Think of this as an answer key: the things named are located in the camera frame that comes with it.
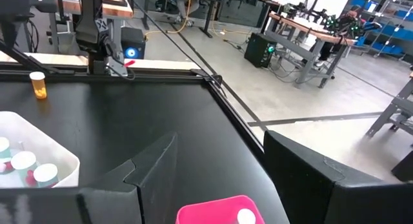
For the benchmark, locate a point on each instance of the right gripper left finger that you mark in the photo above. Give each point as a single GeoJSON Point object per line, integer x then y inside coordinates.
{"type": "Point", "coordinates": [96, 204]}

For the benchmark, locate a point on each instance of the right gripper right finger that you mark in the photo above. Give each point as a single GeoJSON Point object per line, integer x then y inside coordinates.
{"type": "Point", "coordinates": [322, 198]}

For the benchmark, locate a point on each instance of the clear pill bottle white cap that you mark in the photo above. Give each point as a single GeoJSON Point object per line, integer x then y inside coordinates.
{"type": "Point", "coordinates": [46, 172]}
{"type": "Point", "coordinates": [246, 216]}

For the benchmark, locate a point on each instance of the white small bottle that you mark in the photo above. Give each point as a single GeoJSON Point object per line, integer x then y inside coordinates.
{"type": "Point", "coordinates": [23, 160]}

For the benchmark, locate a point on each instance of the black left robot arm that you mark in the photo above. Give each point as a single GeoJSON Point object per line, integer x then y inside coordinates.
{"type": "Point", "coordinates": [90, 24]}

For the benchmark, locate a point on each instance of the white plastic bin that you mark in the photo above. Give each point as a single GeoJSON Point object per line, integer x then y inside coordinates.
{"type": "Point", "coordinates": [48, 143]}

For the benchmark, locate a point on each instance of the pink plastic bin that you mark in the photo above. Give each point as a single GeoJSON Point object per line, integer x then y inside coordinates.
{"type": "Point", "coordinates": [209, 211]}

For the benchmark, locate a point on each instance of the orange pill bottle white cap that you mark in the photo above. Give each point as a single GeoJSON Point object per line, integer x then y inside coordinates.
{"type": "Point", "coordinates": [38, 86]}

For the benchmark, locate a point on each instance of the grey metal table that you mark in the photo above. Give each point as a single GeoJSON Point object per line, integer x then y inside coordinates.
{"type": "Point", "coordinates": [400, 103]}

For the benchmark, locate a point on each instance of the red tag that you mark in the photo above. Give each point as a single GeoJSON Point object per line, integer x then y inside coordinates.
{"type": "Point", "coordinates": [129, 63]}

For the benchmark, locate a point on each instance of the black computer tower blue light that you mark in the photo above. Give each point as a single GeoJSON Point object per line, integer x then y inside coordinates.
{"type": "Point", "coordinates": [133, 44]}

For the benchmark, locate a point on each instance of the black clamp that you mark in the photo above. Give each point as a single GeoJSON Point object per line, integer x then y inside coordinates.
{"type": "Point", "coordinates": [208, 78]}

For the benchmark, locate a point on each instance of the wooden top workbench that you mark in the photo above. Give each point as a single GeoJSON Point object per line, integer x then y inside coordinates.
{"type": "Point", "coordinates": [306, 28]}

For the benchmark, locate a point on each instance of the shelf with blue bins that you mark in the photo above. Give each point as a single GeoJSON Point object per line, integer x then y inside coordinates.
{"type": "Point", "coordinates": [393, 30]}

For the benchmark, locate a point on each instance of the person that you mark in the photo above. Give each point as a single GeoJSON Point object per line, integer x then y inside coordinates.
{"type": "Point", "coordinates": [180, 4]}
{"type": "Point", "coordinates": [351, 15]}

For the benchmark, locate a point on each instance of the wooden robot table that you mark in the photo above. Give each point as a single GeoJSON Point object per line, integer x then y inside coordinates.
{"type": "Point", "coordinates": [113, 9]}

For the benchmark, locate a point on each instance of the black office desk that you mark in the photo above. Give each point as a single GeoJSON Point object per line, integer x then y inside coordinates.
{"type": "Point", "coordinates": [209, 11]}

